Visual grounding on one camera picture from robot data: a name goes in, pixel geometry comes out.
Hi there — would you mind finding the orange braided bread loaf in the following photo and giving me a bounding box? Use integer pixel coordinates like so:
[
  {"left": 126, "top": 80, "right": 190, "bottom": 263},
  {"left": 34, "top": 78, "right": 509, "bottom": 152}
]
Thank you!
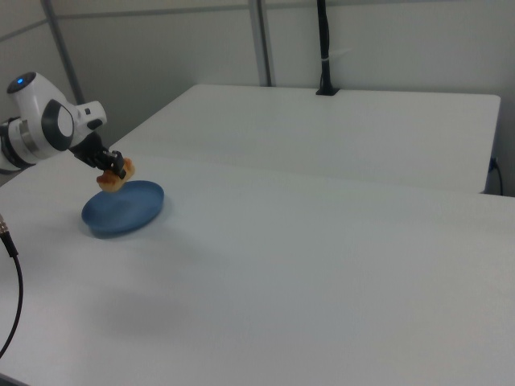
[{"left": 97, "top": 158, "right": 137, "bottom": 192}]

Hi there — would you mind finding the white cable tie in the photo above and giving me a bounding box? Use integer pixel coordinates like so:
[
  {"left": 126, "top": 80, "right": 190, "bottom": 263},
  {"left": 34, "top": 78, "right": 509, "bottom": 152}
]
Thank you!
[{"left": 320, "top": 47, "right": 354, "bottom": 64}]

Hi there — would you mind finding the black cable with metal connector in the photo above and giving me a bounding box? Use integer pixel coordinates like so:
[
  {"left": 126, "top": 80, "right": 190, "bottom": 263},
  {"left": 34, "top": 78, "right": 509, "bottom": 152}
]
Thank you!
[{"left": 0, "top": 211, "right": 24, "bottom": 359}]

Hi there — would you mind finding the grey metal partition post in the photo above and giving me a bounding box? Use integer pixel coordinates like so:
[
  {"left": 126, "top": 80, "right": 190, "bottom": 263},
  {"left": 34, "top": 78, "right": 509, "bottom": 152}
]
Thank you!
[
  {"left": 248, "top": 0, "right": 278, "bottom": 88},
  {"left": 39, "top": 0, "right": 87, "bottom": 106}
]

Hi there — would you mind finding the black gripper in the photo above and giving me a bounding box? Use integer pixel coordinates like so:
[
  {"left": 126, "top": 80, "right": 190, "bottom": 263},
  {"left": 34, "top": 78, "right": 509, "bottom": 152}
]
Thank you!
[{"left": 68, "top": 133, "right": 126, "bottom": 180}]

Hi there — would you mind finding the black pole with flat base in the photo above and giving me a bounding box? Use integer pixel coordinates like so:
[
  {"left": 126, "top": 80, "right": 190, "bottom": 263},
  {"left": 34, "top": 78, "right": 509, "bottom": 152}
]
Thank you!
[{"left": 315, "top": 0, "right": 340, "bottom": 97}]

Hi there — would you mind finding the blue round plate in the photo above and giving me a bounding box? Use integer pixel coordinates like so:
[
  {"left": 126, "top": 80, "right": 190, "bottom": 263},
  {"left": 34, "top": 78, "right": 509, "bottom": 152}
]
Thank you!
[{"left": 81, "top": 179, "right": 166, "bottom": 239}]

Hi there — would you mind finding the black cable with plug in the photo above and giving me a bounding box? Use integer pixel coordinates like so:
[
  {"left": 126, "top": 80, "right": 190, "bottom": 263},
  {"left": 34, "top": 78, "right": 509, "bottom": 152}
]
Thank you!
[{"left": 488, "top": 156, "right": 505, "bottom": 196}]

